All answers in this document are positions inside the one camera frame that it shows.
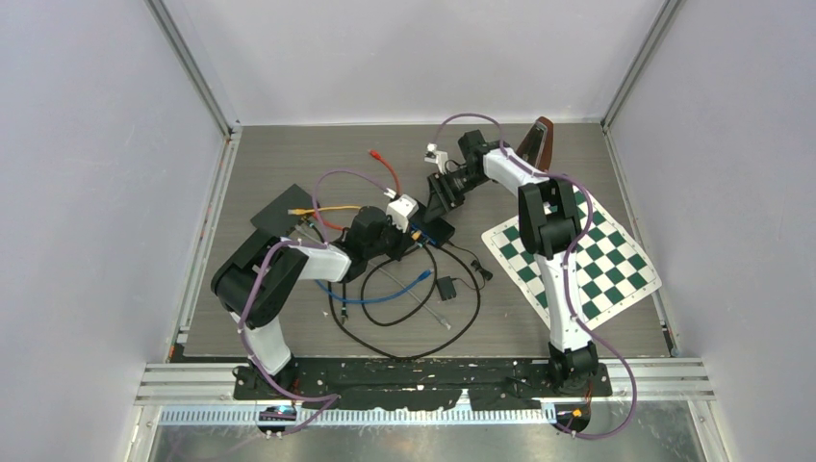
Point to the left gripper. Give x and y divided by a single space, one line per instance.
404 241

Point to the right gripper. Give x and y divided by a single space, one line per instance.
442 199

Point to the small black blue switch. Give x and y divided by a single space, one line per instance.
437 232

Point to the black power adapter with cord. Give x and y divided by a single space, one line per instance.
446 284

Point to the dark grey network switch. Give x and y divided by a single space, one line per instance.
275 218

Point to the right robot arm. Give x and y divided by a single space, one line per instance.
550 228

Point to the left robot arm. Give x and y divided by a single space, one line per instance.
257 280

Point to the brown metronome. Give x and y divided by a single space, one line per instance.
536 148

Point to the green white chessboard mat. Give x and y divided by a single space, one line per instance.
613 271

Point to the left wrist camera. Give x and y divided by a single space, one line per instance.
399 210

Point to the black ethernet cable teal boot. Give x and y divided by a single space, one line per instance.
344 313

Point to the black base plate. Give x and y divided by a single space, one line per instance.
364 384

